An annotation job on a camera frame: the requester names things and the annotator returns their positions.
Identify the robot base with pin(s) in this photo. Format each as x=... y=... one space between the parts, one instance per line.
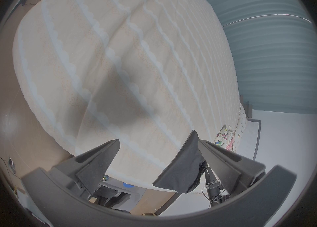
x=118 y=191

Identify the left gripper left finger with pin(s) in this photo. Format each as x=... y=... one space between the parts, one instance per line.
x=90 y=176

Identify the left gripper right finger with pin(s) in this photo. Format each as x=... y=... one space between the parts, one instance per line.
x=230 y=176

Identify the black T-shirt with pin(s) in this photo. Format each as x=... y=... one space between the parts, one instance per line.
x=180 y=169

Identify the white printed pillow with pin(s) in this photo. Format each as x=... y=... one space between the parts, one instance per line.
x=241 y=124

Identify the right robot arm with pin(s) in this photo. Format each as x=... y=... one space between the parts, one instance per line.
x=213 y=188

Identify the white printed pyjama top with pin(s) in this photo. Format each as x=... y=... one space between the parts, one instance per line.
x=223 y=134

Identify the bed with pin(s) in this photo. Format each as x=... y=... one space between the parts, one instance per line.
x=123 y=60

